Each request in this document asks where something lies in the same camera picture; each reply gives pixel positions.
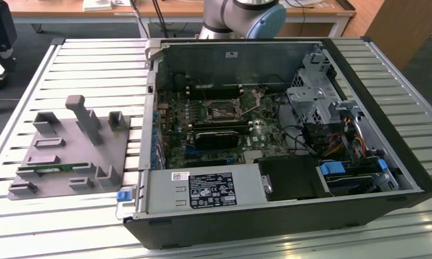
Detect CPU socket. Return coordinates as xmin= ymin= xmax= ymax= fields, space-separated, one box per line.
xmin=203 ymin=101 xmax=245 ymax=122

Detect black RAM slot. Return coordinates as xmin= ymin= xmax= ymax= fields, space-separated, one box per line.
xmin=193 ymin=126 xmax=249 ymax=134
xmin=190 ymin=122 xmax=247 ymax=129

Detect grey parts rack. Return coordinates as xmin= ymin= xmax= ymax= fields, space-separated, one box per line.
xmin=6 ymin=94 xmax=131 ymax=202

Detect green RAM stick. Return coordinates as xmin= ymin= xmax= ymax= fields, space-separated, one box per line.
xmin=15 ymin=162 xmax=89 ymax=173

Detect blue case latch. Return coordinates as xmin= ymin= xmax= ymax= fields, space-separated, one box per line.
xmin=115 ymin=190 xmax=134 ymax=203

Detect black expansion card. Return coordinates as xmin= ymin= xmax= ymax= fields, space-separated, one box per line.
xmin=193 ymin=131 xmax=241 ymax=149

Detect silver power supply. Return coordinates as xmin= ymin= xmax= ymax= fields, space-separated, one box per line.
xmin=142 ymin=164 xmax=267 ymax=215

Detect metal socket cover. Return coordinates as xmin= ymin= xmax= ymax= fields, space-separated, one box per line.
xmin=241 ymin=90 xmax=265 ymax=114

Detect thin metal locking lever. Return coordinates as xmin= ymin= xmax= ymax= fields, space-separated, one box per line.
xmin=242 ymin=102 xmax=263 ymax=114

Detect green motherboard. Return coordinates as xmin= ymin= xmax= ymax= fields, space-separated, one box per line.
xmin=154 ymin=88 xmax=291 ymax=169

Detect small silver heat sink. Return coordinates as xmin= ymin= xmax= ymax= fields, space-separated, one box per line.
xmin=242 ymin=151 xmax=263 ymax=163

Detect white papers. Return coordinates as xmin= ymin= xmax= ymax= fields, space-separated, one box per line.
xmin=283 ymin=0 xmax=331 ymax=9

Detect silver metal drive cage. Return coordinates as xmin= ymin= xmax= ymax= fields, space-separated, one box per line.
xmin=285 ymin=47 xmax=346 ymax=127

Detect black open PC case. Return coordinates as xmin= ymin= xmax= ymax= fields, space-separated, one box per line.
xmin=121 ymin=37 xmax=432 ymax=250

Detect blue disk carrier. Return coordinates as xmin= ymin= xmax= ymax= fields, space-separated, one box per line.
xmin=318 ymin=160 xmax=346 ymax=179

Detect brown wooden cabinet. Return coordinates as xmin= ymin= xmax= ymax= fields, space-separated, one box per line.
xmin=345 ymin=0 xmax=432 ymax=71

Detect black wire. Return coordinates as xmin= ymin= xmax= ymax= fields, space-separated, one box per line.
xmin=277 ymin=101 xmax=322 ymax=157

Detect yellow and red wires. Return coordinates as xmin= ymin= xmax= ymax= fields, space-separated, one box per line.
xmin=322 ymin=133 xmax=368 ymax=159

